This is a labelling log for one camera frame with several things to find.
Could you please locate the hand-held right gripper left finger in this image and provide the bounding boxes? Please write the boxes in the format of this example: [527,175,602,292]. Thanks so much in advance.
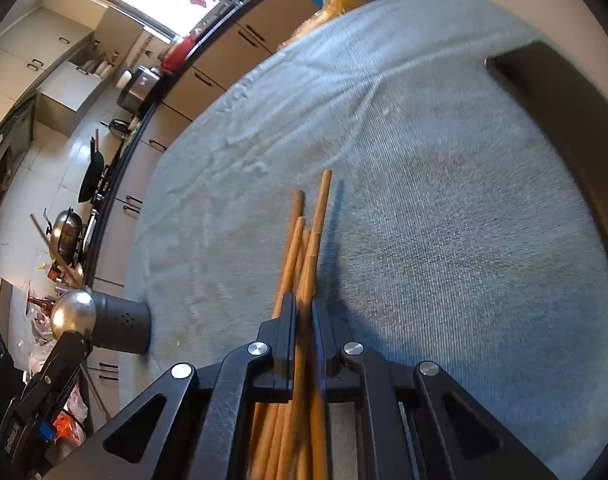
[43,294,299,480]

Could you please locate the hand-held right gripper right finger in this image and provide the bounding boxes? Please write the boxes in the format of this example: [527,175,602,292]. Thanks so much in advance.
[311,296,560,480]

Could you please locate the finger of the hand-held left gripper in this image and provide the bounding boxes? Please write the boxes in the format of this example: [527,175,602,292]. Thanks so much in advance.
[26,331,92,396]

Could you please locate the dark grey utensil holder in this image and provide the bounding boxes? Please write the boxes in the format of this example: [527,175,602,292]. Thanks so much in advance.
[50,289,152,355]

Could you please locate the bunch of wooden chopsticks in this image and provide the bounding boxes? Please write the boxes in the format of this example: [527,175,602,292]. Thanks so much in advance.
[291,240,317,480]

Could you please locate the steel pot with lid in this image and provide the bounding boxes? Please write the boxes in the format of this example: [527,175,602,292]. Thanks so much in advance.
[44,207,85,266]

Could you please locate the black wok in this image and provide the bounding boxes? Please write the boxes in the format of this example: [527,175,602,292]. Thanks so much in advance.
[78,130,107,204]

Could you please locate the light blue table cloth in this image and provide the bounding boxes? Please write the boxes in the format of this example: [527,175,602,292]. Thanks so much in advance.
[119,0,608,480]

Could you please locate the range hood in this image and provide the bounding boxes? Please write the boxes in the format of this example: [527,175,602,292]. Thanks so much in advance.
[0,95,37,211]

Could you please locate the black kitchen countertop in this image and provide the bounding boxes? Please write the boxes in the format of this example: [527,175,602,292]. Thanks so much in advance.
[81,0,345,291]

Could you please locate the dark kettle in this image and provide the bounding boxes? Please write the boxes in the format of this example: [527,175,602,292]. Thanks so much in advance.
[100,117,132,140]

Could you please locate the silver rice cooker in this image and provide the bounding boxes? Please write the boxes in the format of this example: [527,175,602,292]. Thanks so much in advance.
[116,65,162,113]

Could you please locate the beige base cabinets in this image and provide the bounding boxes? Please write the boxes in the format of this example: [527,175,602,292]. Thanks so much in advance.
[81,0,355,421]

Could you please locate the red basin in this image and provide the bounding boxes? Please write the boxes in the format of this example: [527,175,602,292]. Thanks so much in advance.
[161,37,197,73]

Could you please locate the dark rectangular tray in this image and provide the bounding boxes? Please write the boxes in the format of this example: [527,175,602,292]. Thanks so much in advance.
[485,40,608,277]

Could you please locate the yellow plastic bag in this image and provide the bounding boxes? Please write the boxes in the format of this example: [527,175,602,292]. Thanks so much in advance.
[319,0,370,23]

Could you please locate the beige wall cabinets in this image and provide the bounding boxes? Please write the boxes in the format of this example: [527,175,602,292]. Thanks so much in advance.
[0,5,145,136]

